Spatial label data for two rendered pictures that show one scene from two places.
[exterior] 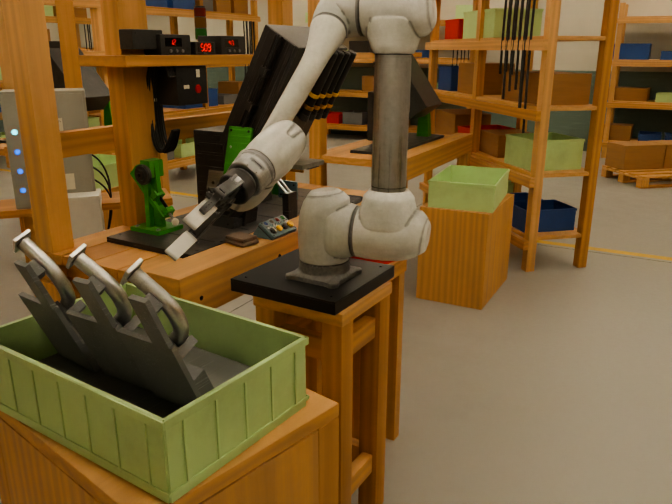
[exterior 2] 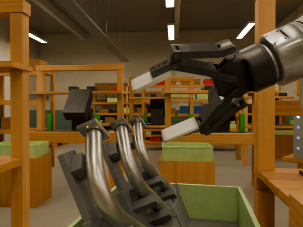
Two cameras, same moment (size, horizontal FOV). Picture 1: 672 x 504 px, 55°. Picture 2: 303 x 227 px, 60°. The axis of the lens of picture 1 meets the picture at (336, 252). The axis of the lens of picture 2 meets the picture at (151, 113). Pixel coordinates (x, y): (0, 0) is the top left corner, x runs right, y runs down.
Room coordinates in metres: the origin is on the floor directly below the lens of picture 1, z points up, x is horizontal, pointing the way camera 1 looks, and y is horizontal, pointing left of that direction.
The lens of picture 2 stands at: (1.02, -0.12, 1.21)
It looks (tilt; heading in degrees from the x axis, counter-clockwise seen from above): 1 degrees down; 67
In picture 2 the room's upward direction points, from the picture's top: straight up
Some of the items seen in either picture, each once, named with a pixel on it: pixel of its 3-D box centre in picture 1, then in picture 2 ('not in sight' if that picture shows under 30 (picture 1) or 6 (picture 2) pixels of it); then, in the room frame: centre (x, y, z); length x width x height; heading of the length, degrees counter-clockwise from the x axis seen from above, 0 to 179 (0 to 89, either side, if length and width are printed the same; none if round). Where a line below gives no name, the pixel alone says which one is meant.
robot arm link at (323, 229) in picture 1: (327, 224); not in sight; (1.88, 0.03, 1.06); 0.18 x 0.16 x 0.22; 72
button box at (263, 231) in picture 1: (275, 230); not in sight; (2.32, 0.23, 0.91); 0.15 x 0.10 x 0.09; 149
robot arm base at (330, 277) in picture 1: (327, 265); not in sight; (1.90, 0.03, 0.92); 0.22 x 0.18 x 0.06; 150
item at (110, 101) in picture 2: not in sight; (127, 113); (4.34, 10.19, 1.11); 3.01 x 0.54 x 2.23; 152
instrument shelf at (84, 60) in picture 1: (189, 59); not in sight; (2.77, 0.61, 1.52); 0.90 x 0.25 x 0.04; 149
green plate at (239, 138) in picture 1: (243, 152); not in sight; (2.54, 0.37, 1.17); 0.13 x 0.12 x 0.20; 149
